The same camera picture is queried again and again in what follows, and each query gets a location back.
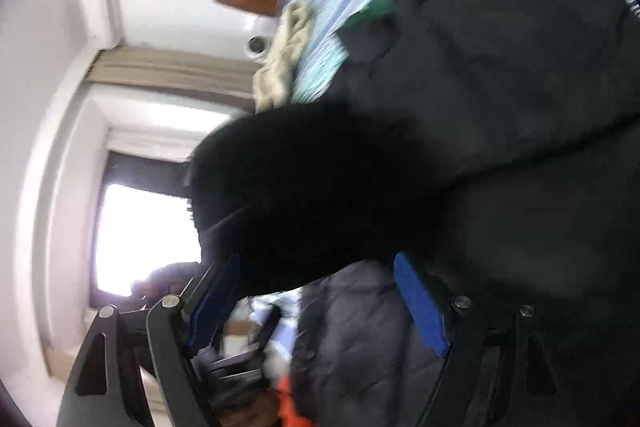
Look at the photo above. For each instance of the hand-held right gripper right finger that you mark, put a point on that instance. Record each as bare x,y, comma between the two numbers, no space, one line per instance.
420,307

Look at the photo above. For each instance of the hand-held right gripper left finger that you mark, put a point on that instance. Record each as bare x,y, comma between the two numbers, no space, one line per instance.
217,297

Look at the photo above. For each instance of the window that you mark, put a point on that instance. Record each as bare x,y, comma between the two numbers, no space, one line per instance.
140,227

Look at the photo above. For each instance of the white air conditioner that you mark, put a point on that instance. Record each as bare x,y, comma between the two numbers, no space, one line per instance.
105,9

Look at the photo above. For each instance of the black puffer jacket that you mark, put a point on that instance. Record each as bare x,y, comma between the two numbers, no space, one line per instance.
475,107

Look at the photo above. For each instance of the white round fan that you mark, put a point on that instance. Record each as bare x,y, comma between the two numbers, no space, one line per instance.
257,47

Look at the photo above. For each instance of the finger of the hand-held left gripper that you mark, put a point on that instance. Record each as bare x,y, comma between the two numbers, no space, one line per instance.
267,329

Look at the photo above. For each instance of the beige curtain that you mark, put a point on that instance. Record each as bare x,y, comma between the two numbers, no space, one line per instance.
175,72

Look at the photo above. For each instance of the cream fleece jacket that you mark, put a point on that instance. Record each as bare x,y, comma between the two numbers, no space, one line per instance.
285,52

